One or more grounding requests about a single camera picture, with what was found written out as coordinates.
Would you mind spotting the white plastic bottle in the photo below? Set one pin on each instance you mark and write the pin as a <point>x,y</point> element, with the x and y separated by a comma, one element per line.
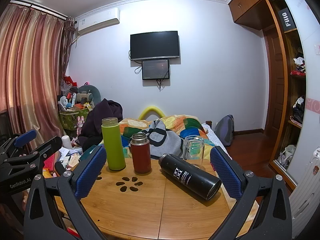
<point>66,142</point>

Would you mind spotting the green storage basket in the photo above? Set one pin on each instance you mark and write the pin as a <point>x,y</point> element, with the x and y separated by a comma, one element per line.
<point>70,118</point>

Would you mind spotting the grey purple backpack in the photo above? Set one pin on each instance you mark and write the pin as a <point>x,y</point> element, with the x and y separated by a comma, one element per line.
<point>225,130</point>

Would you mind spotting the clear glass cup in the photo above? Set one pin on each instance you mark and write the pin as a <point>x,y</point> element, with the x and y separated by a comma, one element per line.
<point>193,147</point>

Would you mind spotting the wooden wardrobe shelves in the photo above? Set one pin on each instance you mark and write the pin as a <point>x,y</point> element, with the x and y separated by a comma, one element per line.
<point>295,87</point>

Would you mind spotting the red insulated cup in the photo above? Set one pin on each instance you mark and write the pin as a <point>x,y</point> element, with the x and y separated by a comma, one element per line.
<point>141,157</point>

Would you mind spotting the black insulated cup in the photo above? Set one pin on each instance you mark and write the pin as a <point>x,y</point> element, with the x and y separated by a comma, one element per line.
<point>192,177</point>

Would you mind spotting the colourful patchwork quilt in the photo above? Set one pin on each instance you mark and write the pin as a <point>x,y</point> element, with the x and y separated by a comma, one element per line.
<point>192,127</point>

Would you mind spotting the green insulated cup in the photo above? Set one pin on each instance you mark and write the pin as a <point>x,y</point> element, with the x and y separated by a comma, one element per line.
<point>113,147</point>

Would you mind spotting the wall-mounted black television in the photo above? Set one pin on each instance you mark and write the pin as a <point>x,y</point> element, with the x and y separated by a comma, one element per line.
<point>155,45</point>

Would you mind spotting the grey plush toy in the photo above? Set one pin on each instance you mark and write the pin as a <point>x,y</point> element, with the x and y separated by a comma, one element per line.
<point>87,93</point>

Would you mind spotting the white air conditioner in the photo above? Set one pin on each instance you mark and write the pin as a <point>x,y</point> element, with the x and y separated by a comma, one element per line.
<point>97,21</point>

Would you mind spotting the yellow foam tube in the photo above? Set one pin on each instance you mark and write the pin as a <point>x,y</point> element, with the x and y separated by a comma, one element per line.
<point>152,110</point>

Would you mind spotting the white sliding wardrobe door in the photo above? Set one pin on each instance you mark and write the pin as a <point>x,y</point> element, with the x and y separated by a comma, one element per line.
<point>312,80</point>

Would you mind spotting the grey white bag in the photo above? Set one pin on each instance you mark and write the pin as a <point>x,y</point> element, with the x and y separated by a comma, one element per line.
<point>287,155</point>

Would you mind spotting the red white folded clothes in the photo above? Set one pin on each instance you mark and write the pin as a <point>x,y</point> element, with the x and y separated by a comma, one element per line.
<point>300,63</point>

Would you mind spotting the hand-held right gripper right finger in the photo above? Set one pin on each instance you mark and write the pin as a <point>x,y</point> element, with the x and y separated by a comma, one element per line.
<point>227,172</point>

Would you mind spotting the brown wooden door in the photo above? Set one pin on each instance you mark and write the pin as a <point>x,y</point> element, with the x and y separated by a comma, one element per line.
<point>275,85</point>

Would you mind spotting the red bag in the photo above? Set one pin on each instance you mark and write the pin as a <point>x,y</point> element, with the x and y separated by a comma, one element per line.
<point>68,81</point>

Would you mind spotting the dark folded clothes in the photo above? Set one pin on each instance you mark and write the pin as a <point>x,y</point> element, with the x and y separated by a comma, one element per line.
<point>298,111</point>

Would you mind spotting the pile of small boxes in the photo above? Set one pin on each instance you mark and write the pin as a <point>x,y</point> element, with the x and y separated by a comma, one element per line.
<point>70,158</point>

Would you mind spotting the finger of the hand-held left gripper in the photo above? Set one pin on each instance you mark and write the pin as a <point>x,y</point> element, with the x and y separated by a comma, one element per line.
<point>25,137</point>
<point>50,145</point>

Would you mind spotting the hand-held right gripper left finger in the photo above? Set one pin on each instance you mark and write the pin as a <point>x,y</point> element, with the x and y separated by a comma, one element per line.
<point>91,172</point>

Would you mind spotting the small wall-mounted monitor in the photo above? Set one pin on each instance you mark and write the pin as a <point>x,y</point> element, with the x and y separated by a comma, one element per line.
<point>155,69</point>

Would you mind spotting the pink bunny toy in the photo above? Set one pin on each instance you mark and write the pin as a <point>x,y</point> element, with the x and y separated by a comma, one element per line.
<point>80,125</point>

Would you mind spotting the pink striped curtain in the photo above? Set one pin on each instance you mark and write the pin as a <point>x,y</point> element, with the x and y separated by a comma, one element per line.
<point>32,75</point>

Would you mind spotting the grey black patterned cloth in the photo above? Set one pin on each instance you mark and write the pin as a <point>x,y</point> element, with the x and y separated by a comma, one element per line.
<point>160,140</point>

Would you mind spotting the wooden overhead cabinet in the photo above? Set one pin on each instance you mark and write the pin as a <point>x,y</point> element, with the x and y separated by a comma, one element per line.
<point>250,2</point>

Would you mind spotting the dark purple jacket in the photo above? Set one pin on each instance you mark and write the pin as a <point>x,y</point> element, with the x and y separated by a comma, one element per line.
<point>100,122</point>

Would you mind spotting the white ribbed suitcase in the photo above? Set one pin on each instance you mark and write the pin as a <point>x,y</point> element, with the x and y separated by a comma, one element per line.
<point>307,192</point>

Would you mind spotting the chequered bed sheet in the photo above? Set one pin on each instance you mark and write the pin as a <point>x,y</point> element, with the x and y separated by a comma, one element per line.
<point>217,140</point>

